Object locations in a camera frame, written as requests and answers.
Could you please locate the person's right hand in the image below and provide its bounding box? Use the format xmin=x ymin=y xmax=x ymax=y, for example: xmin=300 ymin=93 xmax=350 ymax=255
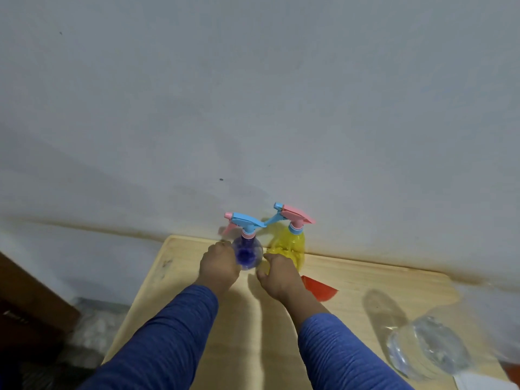
xmin=256 ymin=253 xmax=312 ymax=304

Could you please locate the person's left hand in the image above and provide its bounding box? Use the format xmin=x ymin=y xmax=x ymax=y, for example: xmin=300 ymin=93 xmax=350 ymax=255
xmin=198 ymin=240 xmax=242 ymax=295

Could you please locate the blue spray bottle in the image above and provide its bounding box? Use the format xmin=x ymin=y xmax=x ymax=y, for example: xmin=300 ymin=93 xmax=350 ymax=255
xmin=223 ymin=212 xmax=267 ymax=271

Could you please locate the yellow spray bottle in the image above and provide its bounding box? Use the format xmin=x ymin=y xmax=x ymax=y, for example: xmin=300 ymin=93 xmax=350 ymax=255
xmin=263 ymin=202 xmax=317 ymax=273

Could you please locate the person's right forearm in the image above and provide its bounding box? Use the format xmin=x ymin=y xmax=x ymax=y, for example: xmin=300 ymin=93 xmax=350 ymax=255
xmin=284 ymin=294 xmax=415 ymax=390

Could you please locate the person's left forearm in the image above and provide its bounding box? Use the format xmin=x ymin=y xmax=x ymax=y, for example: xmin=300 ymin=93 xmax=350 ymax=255
xmin=77 ymin=282 xmax=220 ymax=390

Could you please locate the red plastic funnel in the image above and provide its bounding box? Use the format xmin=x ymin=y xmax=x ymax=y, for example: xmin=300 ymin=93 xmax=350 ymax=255
xmin=301 ymin=275 xmax=339 ymax=303

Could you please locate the white plastic bag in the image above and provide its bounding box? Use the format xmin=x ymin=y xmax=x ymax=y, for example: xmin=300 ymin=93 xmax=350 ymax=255
xmin=57 ymin=297 xmax=131 ymax=369

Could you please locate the clear plastic bottle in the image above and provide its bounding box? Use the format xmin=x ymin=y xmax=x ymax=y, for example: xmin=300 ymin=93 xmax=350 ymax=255
xmin=386 ymin=305 xmax=474 ymax=381

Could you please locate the dark wooden furniture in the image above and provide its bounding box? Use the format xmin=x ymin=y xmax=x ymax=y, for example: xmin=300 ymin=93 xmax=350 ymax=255
xmin=0 ymin=252 xmax=80 ymax=364

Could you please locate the white paper sheet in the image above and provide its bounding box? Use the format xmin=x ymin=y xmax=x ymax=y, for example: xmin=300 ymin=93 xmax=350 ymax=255
xmin=453 ymin=371 xmax=511 ymax=390

